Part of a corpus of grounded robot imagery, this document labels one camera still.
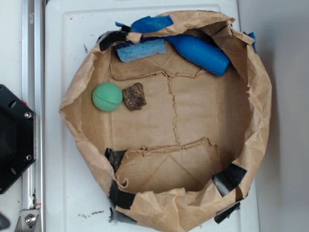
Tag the blue painter tape strip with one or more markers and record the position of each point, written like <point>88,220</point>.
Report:
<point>151,24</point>

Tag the black tape patch top-left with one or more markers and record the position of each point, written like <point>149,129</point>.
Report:
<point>109,38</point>

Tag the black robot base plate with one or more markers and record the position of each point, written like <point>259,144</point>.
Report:
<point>17,129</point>

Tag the brown rock chunk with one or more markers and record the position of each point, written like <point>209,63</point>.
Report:
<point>134,97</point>

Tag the green rubber ball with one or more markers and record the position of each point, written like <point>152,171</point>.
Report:
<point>107,97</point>

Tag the white plastic tray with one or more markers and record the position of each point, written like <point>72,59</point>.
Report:
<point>74,202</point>

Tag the aluminium extrusion rail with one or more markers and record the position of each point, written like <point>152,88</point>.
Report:
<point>33,19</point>

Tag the brown paper bag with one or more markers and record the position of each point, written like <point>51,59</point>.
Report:
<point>194,125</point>

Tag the blue plastic bottle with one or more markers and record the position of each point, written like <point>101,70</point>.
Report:
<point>200,53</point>

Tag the black tape patch right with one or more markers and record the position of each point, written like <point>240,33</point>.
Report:
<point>228,179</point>

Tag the metal corner bracket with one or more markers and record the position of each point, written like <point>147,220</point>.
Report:
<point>28,220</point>

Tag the blue sponge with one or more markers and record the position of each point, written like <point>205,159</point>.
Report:
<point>130,52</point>

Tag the black tape patch bottom-left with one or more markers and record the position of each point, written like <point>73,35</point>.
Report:
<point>120,198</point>

